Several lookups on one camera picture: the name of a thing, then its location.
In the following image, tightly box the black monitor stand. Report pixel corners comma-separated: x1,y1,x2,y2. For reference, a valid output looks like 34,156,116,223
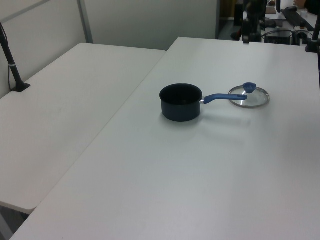
264,17,277,29

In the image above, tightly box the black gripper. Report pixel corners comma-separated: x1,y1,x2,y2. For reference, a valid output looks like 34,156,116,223
241,20,251,45

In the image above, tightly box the glass lid with blue knob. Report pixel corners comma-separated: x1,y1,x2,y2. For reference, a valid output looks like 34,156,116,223
228,82,271,110

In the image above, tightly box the grey metal partition post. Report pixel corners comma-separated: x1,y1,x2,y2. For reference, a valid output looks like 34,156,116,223
76,0,94,44

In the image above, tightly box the black camera stand with clamp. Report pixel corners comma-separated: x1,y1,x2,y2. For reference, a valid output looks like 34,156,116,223
304,18,320,53

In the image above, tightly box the white desk device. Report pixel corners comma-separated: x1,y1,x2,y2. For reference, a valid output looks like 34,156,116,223
293,25,314,39

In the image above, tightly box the black camera stand with flat foot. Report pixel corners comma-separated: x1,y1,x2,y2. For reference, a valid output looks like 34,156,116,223
0,21,31,93

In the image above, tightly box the black electronics box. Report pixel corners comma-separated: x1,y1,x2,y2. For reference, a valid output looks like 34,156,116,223
264,29,294,45

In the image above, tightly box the black keyboard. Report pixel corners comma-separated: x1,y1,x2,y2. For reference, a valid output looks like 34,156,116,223
280,8,305,27

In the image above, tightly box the grey table leg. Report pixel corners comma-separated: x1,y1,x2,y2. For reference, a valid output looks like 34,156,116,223
0,206,14,240

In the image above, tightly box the bystander dark sleeved forearm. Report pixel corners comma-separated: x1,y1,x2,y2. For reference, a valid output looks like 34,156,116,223
305,0,320,15

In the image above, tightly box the dark blue saucepan, blue handle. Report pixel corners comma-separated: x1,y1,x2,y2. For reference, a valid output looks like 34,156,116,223
159,83,249,123

